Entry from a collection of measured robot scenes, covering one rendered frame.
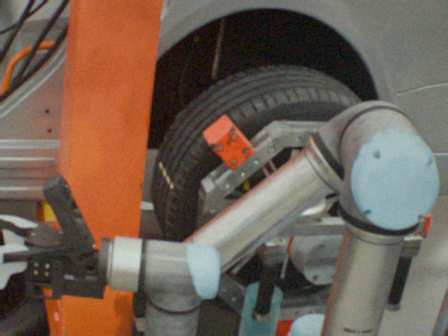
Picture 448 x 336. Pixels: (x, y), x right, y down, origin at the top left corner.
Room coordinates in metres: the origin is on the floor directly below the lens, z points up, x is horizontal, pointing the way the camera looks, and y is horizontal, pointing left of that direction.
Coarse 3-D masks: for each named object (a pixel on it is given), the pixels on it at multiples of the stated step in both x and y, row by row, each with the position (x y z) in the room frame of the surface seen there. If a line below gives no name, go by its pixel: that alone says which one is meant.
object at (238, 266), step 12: (264, 168) 1.95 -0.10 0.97; (276, 168) 1.96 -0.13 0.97; (240, 192) 1.93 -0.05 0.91; (336, 204) 2.23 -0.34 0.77; (336, 216) 2.20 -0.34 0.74; (252, 252) 1.95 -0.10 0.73; (240, 264) 1.94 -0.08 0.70; (252, 264) 2.08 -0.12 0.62; (288, 264) 2.10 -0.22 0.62; (228, 276) 1.92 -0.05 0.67; (240, 276) 1.98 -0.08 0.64; (252, 276) 2.01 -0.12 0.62; (288, 276) 2.04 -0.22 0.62; (300, 276) 2.04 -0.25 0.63; (288, 288) 1.98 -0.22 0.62; (300, 288) 1.98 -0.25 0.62; (312, 288) 1.99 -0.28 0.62
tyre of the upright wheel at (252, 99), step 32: (224, 96) 2.02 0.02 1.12; (256, 96) 1.97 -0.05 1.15; (288, 96) 1.95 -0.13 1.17; (320, 96) 1.97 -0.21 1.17; (352, 96) 2.07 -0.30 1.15; (192, 128) 1.97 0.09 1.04; (256, 128) 1.91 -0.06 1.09; (160, 160) 2.03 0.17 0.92; (192, 160) 1.87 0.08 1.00; (160, 192) 1.96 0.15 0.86; (192, 192) 1.87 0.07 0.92; (160, 224) 1.97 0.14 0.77; (192, 224) 1.87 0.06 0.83; (320, 288) 2.00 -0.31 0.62
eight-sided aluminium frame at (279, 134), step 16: (272, 128) 1.87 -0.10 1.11; (288, 128) 1.86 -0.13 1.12; (304, 128) 1.88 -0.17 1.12; (256, 144) 1.87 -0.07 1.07; (272, 144) 1.84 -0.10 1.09; (288, 144) 1.85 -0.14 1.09; (304, 144) 1.86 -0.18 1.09; (256, 160) 1.84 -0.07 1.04; (208, 176) 1.85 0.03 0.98; (224, 176) 1.81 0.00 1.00; (240, 176) 1.82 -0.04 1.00; (208, 192) 1.79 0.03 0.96; (224, 192) 1.80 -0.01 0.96; (208, 208) 1.80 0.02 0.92; (224, 288) 1.83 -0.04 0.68; (240, 288) 1.89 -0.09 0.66; (240, 304) 1.83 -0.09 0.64; (288, 304) 1.90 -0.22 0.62; (304, 304) 1.91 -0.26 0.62; (320, 304) 1.92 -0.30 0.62
